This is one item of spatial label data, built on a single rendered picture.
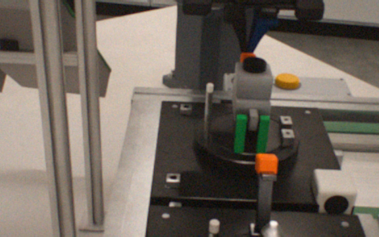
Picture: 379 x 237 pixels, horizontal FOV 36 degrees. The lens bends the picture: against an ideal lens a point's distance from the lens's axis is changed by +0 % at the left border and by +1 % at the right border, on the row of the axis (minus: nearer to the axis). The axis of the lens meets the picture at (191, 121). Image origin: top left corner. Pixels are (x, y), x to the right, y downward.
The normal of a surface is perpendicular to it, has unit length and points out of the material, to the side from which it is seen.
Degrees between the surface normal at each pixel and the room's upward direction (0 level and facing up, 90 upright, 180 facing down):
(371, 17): 90
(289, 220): 0
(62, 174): 90
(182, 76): 90
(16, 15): 135
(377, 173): 0
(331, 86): 0
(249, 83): 90
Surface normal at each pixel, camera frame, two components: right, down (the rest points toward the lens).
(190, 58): -0.80, 0.27
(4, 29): -0.16, 0.96
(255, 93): -0.01, 0.50
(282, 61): 0.04, -0.86
